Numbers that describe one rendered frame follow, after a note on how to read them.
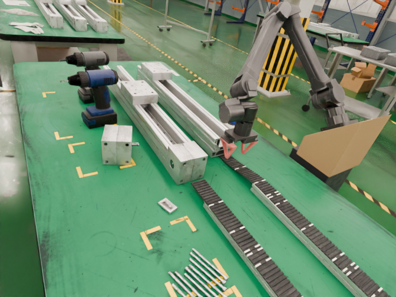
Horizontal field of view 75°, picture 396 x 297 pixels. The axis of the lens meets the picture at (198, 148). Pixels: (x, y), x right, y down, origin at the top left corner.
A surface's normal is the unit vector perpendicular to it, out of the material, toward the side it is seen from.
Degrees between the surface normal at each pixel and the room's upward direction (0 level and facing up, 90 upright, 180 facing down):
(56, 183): 0
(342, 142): 90
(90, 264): 0
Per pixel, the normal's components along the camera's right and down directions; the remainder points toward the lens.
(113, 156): 0.17, 0.58
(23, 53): 0.51, 0.55
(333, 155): -0.84, 0.18
